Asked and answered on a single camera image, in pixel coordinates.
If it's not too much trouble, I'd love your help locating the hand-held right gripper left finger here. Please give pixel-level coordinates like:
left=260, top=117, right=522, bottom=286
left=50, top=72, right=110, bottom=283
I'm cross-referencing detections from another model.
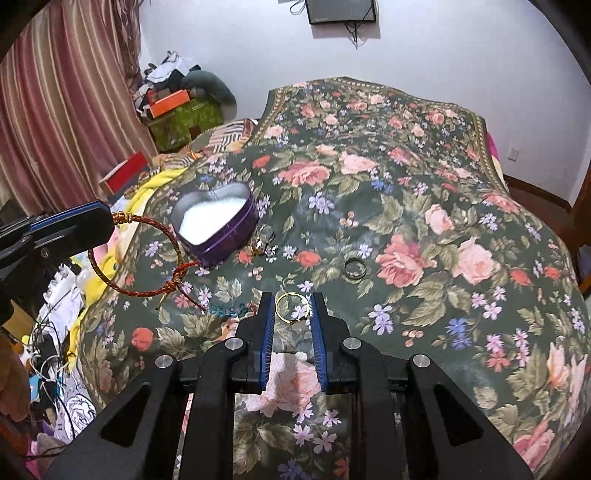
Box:
left=44, top=292, right=278, bottom=480

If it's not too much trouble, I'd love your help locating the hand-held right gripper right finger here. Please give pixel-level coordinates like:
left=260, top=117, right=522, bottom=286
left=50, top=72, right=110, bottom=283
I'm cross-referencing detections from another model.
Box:
left=308, top=292, right=548, bottom=480

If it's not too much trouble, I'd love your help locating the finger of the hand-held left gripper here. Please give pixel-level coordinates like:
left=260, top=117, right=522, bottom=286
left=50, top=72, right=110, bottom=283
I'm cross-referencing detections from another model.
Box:
left=0, top=213, right=115, bottom=283
left=27, top=200, right=112, bottom=232

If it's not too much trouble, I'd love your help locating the thin gold ring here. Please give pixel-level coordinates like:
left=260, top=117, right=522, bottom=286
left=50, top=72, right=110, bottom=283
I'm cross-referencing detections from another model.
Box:
left=276, top=292, right=311, bottom=326

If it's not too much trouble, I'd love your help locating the red bead bracelet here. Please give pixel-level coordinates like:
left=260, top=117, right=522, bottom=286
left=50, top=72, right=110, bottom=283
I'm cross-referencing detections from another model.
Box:
left=88, top=211, right=208, bottom=311

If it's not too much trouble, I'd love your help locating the purple heart-shaped tin box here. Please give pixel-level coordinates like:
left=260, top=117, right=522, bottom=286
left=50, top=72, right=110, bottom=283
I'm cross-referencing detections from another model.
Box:
left=171, top=182, right=259, bottom=267

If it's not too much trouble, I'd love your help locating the person's left forearm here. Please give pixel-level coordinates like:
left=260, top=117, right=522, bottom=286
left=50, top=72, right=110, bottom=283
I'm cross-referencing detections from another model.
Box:
left=0, top=331, right=31, bottom=422

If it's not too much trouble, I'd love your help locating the red box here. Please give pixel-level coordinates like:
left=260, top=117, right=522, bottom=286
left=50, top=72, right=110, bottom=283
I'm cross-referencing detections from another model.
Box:
left=99, top=151, right=149, bottom=197

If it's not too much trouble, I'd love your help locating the striped pink curtain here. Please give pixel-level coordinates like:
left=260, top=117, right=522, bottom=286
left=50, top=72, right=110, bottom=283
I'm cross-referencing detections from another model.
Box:
left=0, top=0, right=160, bottom=217

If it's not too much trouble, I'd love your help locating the green patterned box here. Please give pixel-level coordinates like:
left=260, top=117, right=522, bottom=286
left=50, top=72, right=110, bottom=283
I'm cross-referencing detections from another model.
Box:
left=148, top=99, right=225, bottom=153

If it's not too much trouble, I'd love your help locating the orange box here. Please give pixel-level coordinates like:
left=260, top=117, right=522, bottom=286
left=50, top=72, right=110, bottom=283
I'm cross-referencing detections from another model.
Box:
left=150, top=90, right=191, bottom=119

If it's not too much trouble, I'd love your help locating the floral blanket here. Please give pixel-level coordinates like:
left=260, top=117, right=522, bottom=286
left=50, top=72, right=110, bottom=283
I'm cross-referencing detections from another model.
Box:
left=76, top=76, right=585, bottom=480

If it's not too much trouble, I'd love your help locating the pile of clothes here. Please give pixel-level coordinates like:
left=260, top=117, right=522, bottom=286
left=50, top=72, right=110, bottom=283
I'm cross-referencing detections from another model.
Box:
left=134, top=51, right=199, bottom=112

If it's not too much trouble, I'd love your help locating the striped patchwork quilt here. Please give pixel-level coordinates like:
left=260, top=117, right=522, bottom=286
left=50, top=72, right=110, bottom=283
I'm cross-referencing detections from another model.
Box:
left=152, top=117, right=259, bottom=172

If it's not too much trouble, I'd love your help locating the wooden baseboard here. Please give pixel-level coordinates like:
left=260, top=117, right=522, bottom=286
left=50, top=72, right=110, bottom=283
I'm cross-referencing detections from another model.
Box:
left=503, top=173, right=574, bottom=214

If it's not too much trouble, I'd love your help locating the teal bead bracelet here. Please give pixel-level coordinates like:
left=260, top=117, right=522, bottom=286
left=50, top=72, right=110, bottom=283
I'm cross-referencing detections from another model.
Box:
left=205, top=302, right=256, bottom=320

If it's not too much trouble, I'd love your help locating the tangle of cables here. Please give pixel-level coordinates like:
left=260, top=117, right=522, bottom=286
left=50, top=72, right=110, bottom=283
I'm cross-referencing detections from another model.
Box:
left=25, top=318, right=81, bottom=418

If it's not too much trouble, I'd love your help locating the black monitor cable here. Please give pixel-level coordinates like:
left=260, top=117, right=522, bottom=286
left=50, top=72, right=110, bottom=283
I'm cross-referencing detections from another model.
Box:
left=346, top=21, right=370, bottom=48

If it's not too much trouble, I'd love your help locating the black wall monitor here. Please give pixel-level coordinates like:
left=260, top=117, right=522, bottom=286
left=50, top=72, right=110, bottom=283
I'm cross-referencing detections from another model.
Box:
left=305, top=0, right=377, bottom=25

